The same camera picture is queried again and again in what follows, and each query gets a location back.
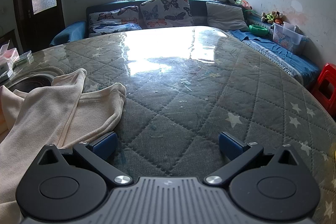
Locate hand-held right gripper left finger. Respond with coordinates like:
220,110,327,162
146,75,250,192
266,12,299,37
37,132,133,186

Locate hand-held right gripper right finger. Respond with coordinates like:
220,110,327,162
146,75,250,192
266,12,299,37
203,132,300,185

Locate cream shirt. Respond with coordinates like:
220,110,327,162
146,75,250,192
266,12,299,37
0,68,127,224

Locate blue sofa blanket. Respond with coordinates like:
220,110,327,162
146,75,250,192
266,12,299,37
228,29,322,83

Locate red plastic stool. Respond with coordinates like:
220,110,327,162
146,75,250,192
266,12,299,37
311,63,336,110

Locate green booklet stack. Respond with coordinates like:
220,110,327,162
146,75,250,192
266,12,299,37
14,52,33,67

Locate clear plastic storage box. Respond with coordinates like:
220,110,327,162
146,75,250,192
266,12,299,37
272,22,307,54

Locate green bowl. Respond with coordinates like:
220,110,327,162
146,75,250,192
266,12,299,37
249,25,269,36

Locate small white box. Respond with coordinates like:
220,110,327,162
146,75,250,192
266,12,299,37
0,68,13,83

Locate flat butterfly print pillow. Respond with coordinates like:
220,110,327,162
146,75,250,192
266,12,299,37
87,6,143,38

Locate grey pillow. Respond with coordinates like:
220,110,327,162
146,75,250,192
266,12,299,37
205,1,250,31

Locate pink tissue box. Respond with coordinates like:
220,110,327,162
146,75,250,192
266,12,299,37
0,40,19,69

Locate brown plush toy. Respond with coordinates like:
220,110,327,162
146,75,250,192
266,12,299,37
272,11,284,25

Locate blue sofa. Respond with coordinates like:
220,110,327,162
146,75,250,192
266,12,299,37
49,0,322,88

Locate pink green plush toy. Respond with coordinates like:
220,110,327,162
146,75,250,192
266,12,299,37
235,0,253,10

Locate dark wooden door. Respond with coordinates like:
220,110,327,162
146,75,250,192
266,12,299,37
13,0,66,52

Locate square butterfly print pillow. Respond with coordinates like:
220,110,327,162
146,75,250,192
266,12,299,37
139,0,195,29

